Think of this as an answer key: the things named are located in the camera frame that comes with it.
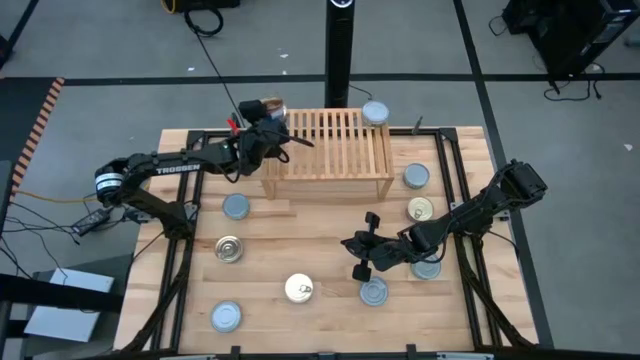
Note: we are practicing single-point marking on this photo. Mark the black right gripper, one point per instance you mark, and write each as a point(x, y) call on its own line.
point(395, 252)

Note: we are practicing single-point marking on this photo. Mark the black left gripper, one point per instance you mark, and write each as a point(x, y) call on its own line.
point(262, 145)

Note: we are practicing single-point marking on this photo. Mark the blue salmon can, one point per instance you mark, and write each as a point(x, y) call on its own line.
point(299, 288)
point(228, 249)
point(277, 107)
point(420, 209)

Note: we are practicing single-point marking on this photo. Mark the green tuna can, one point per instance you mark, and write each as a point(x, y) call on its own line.
point(236, 206)
point(429, 271)
point(373, 291)
point(375, 113)
point(416, 175)
point(226, 316)

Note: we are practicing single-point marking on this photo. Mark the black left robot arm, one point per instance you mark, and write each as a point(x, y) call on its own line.
point(170, 169)

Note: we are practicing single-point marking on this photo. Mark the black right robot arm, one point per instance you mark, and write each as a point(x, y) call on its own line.
point(465, 217)

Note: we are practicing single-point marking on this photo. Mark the wooden slatted shelf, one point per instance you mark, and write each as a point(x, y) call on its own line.
point(330, 150)

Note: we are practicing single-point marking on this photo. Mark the black table clamp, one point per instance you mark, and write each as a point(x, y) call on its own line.
point(234, 352)
point(411, 351)

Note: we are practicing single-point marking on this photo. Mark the black floor equipment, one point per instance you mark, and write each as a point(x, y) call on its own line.
point(205, 4)

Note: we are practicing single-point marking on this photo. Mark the black power adapter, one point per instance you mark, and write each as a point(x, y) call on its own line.
point(91, 221)

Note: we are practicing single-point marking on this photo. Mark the black orange striped mat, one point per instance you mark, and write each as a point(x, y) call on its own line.
point(25, 115)

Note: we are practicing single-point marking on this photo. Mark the white board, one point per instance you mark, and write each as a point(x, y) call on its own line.
point(70, 305)

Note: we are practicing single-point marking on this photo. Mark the black beam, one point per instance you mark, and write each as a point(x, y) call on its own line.
point(50, 295)

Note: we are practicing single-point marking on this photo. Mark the black equipment cabinet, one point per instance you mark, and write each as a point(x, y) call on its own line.
point(575, 30)

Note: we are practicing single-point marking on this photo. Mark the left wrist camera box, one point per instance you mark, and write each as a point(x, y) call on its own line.
point(252, 110)

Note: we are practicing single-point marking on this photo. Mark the black aluminium table frame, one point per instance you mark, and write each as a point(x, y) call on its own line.
point(430, 132)

